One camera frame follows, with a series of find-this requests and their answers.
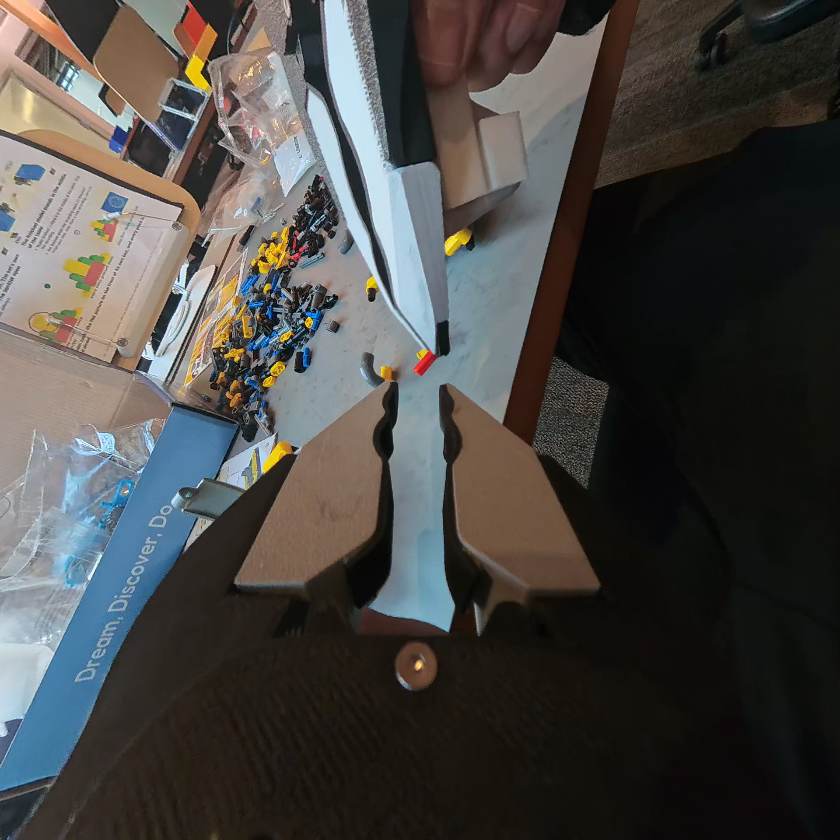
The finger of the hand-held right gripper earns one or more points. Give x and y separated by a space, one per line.
420 250

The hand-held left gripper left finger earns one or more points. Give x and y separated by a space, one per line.
322 525

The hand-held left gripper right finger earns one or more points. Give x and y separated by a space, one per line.
519 525

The yellow curved brick assembly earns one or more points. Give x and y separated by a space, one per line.
457 242

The yellow and black brick assembly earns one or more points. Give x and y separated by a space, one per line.
210 496

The red pin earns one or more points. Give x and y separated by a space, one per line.
423 368

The small grey curved piece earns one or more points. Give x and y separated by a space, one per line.
370 369

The pile of small brick parts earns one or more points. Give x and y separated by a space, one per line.
276 315

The person's right hand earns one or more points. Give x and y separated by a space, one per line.
486 33

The instruction booklet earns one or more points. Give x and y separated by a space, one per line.
243 462

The clear plastic bag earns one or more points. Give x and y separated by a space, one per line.
256 92

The blue cardboard kit box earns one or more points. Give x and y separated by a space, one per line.
131 591

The sticker sheet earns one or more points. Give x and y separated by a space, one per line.
217 328

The white stand base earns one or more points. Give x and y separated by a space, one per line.
190 302

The clear bags of brick parts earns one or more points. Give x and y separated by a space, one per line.
66 525

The laminated instruction sign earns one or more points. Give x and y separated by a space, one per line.
79 250

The black office chair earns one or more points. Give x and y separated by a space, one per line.
775 20

